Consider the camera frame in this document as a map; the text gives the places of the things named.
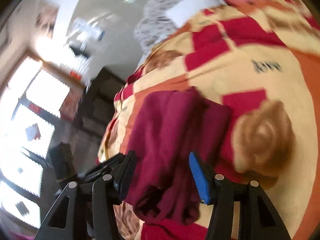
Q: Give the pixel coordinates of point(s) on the floral grey quilt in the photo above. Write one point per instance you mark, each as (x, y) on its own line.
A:
(154, 27)

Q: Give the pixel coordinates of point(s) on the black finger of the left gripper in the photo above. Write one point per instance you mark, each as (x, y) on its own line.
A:
(103, 168)

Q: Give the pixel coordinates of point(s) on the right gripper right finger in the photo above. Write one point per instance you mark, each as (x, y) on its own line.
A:
(247, 204)

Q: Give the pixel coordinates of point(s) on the white wall poster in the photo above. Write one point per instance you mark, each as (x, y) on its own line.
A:
(88, 29)

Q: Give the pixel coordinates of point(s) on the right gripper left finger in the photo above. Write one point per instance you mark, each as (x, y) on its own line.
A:
(91, 204)

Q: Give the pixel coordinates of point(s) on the maroon red garment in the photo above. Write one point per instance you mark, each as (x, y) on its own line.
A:
(169, 126)

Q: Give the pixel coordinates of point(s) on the dark wooden cabinet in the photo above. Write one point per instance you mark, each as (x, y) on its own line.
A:
(96, 109)

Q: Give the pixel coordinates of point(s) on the window with red decorations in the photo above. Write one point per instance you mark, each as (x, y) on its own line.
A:
(38, 104)

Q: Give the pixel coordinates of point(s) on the white pillow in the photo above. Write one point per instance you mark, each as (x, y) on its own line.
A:
(180, 13)

